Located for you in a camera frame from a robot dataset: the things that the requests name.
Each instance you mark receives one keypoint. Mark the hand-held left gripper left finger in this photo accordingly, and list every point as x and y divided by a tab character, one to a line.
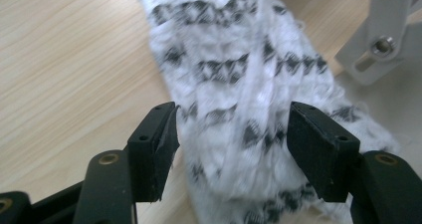
152	151

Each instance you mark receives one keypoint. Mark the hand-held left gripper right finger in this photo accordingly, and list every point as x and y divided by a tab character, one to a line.
323	151

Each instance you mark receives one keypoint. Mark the white towel with black pattern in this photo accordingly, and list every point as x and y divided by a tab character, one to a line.
232	84

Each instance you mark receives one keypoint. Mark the grey metal expandable rack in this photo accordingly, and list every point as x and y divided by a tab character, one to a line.
388	18

